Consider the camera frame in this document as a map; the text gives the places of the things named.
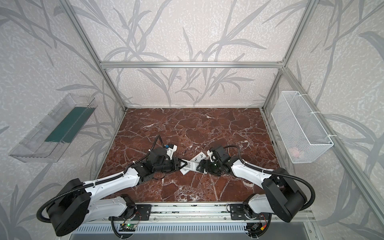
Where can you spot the aluminium front rail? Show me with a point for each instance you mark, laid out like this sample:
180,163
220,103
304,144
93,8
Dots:
194,212

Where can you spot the aluminium cage frame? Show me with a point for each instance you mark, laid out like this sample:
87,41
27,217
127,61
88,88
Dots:
372,197

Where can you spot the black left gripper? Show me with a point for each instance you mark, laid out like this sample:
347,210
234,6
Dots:
175,163

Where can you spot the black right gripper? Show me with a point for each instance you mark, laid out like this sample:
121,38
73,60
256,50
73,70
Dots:
207,166

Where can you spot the green circuit board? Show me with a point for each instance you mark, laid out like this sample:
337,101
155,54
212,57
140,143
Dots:
127,228

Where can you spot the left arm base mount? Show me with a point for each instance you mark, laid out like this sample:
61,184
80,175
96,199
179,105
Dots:
139,212

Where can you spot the pink item in basket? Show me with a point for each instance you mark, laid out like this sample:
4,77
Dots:
295,152

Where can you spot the white wire mesh basket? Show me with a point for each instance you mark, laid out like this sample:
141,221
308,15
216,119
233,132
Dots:
299,126

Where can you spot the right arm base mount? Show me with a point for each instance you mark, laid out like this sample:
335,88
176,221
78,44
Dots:
237,212

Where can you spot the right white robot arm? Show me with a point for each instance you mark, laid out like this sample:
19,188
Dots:
282,195

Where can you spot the plain white remote control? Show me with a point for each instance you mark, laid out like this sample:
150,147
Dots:
199,157

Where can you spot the clear plastic wall tray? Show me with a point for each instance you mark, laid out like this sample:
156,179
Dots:
47,142

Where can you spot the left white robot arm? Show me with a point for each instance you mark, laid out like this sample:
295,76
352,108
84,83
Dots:
79,203

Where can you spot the white remote with coloured buttons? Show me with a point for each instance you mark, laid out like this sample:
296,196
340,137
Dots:
190,166

